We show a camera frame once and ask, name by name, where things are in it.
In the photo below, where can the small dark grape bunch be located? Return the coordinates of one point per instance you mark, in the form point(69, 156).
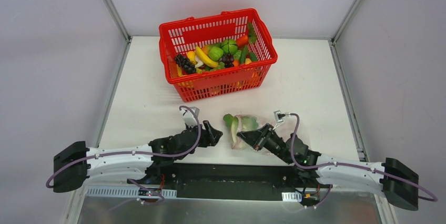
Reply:
point(227, 60)

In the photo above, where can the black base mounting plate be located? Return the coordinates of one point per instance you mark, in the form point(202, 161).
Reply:
point(229, 182)

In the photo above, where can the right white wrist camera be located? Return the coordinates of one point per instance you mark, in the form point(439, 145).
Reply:
point(279, 117)

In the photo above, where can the left aluminium frame post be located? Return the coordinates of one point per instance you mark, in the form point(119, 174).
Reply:
point(117, 19)

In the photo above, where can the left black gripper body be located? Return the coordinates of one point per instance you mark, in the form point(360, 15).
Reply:
point(204, 135)

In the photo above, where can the dark purple grape bunch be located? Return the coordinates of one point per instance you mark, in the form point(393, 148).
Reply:
point(185, 64)

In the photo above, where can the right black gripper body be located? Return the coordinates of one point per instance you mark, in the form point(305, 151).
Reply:
point(262, 139)

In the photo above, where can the light green round vegetable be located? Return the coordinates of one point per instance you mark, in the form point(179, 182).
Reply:
point(215, 53)

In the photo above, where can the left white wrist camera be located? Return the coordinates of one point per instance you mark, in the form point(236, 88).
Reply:
point(189, 115)

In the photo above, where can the green cucumber toy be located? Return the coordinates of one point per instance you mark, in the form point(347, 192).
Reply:
point(244, 53)

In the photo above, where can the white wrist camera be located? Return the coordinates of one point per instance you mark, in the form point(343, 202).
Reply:
point(189, 115)
point(279, 117)

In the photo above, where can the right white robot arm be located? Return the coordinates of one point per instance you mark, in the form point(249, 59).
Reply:
point(390, 179)

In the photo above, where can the green napa cabbage toy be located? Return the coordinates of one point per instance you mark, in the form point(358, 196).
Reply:
point(237, 124)

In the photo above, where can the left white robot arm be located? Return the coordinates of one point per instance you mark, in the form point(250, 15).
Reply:
point(77, 163)

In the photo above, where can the red plastic shopping basket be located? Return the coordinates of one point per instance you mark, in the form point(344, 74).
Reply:
point(180, 37)

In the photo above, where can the orange carrot toy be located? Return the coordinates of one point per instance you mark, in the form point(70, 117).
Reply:
point(242, 41)

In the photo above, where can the yellow banana toy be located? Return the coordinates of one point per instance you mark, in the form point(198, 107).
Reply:
point(205, 58)

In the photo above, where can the green bell pepper toy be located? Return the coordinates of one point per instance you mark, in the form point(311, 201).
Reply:
point(229, 46)

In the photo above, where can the clear zip top bag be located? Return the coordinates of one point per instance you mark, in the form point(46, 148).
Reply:
point(297, 147)

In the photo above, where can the white mushroom toy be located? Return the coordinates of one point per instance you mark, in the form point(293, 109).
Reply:
point(199, 63)

